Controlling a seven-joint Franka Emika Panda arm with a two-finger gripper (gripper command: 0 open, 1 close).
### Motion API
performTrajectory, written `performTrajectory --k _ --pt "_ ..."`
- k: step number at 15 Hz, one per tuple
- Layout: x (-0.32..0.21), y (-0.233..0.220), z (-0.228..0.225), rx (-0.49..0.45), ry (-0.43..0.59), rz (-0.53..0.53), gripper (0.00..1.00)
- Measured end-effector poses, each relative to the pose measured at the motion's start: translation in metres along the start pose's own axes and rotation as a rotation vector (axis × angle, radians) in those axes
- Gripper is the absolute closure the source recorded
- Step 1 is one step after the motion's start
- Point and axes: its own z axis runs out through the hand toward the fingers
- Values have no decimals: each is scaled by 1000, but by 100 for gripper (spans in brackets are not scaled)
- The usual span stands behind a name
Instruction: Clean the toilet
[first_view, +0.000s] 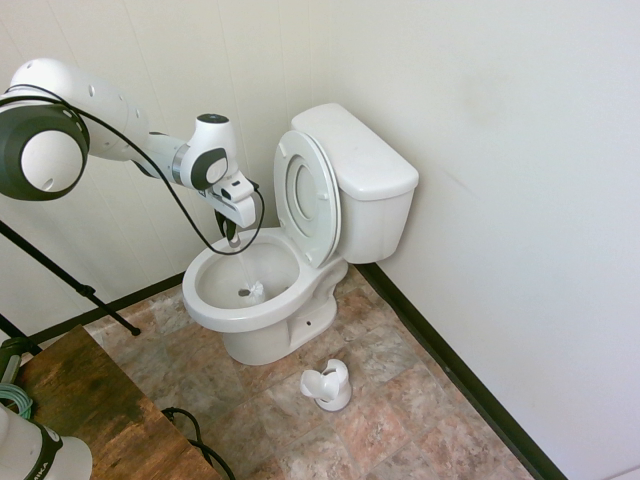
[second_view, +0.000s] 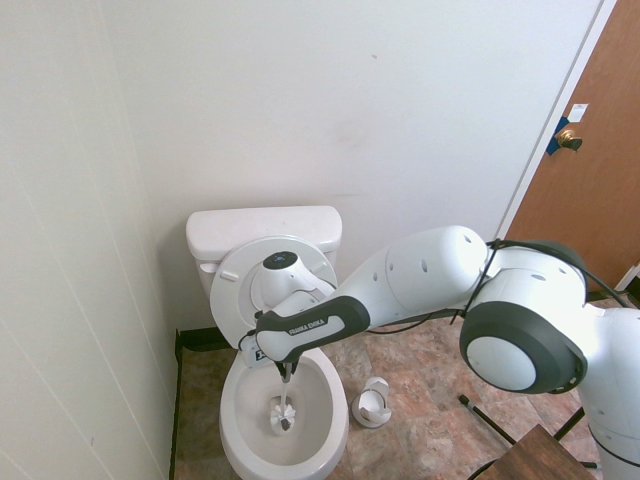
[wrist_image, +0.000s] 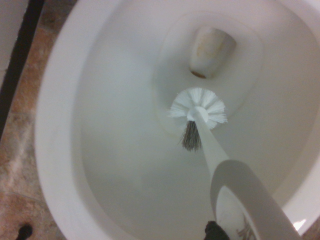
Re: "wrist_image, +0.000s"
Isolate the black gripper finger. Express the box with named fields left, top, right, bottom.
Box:
left=203, top=219, right=230, bottom=240

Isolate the white grey toilet brush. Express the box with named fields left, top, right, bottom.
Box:
left=167, top=86, right=301, bottom=240

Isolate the white toilet bowl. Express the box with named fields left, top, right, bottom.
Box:
left=34, top=0, right=320, bottom=240

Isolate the black rubber baseboard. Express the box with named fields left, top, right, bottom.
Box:
left=0, top=0, right=45, bottom=136

